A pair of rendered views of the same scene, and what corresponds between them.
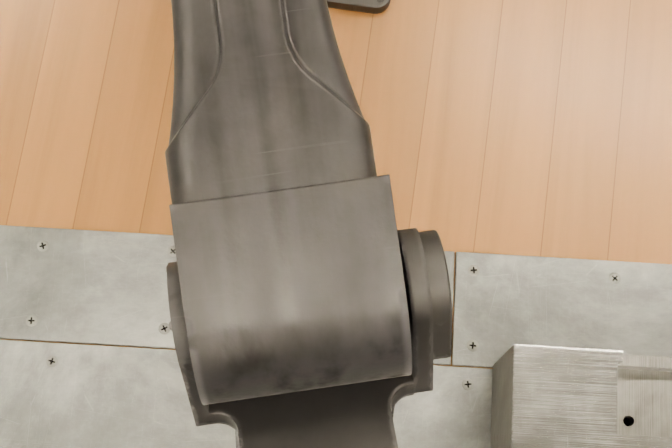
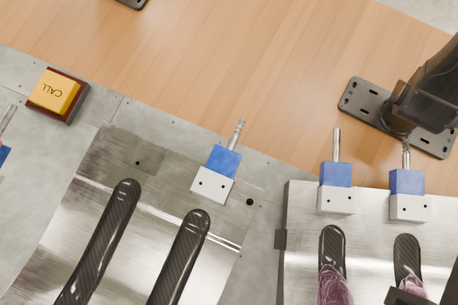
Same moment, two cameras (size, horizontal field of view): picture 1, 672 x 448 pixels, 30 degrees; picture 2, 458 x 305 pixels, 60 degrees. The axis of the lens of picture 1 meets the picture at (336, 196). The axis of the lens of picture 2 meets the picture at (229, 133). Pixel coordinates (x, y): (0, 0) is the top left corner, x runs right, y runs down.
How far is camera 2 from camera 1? 0.35 m
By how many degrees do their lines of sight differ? 5
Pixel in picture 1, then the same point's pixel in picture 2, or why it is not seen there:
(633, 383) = (145, 151)
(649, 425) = (143, 167)
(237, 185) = not seen: outside the picture
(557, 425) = (103, 152)
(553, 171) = (170, 80)
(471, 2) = (169, 18)
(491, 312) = (127, 118)
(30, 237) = not seen: outside the picture
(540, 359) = (109, 129)
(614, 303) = (169, 130)
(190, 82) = not seen: outside the picture
